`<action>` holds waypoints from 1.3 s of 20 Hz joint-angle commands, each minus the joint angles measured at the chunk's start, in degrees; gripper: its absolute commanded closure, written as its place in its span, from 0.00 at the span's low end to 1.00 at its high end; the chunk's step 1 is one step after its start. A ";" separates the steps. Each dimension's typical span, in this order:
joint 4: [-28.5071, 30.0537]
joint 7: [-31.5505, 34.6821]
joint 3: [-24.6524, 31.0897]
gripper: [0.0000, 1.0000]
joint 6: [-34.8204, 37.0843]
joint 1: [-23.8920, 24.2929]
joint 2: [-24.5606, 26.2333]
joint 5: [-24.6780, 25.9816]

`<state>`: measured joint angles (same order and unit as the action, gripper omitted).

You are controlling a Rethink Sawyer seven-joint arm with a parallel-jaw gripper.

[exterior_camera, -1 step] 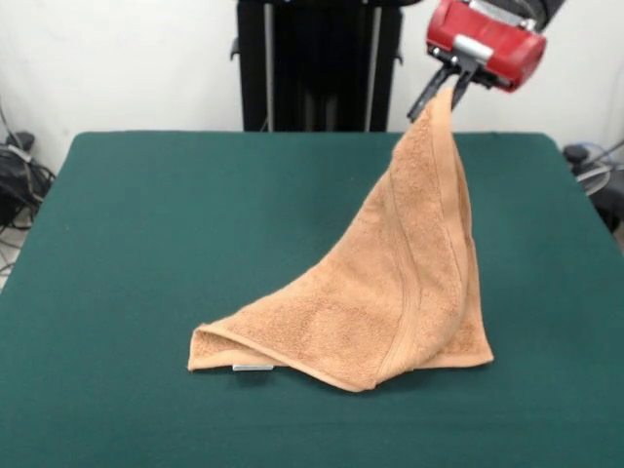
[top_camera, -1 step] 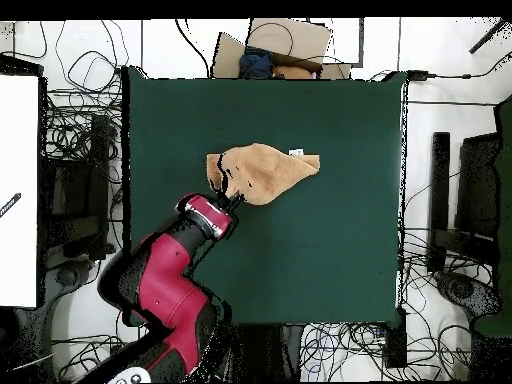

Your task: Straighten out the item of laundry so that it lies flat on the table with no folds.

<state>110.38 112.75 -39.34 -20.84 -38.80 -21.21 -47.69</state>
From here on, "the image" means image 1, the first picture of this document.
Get tan terry towel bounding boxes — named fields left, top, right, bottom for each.
left=187, top=87, right=496, bottom=394

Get black cable bundle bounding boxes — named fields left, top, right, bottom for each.
left=0, top=145, right=56, bottom=235
left=573, top=139, right=624, bottom=233

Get black pedestal foot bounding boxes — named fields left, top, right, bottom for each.
left=563, top=144, right=592, bottom=165
left=5, top=131, right=36, bottom=150

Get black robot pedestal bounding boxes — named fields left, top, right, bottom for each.
left=229, top=0, right=406, bottom=133

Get dark green table cloth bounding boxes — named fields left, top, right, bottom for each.
left=0, top=130, right=624, bottom=468

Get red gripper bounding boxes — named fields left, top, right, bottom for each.
left=406, top=0, right=548, bottom=125

